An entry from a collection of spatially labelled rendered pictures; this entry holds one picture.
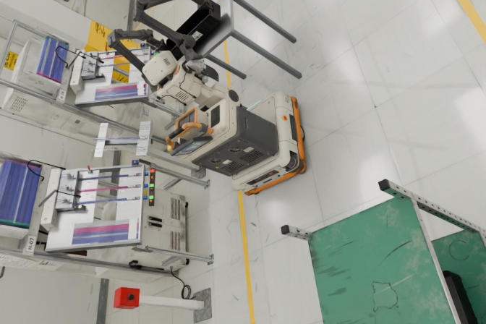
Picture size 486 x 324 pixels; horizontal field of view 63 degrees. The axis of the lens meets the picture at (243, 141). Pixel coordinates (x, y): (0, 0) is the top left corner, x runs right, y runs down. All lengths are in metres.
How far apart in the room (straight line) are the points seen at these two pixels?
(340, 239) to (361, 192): 1.18
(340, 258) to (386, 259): 0.18
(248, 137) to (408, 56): 1.19
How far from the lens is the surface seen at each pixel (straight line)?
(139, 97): 3.97
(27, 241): 3.38
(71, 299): 5.06
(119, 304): 3.17
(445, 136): 2.54
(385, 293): 1.43
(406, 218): 1.42
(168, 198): 3.92
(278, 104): 3.05
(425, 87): 2.73
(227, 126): 2.53
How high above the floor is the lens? 2.20
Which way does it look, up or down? 37 degrees down
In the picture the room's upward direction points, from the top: 66 degrees counter-clockwise
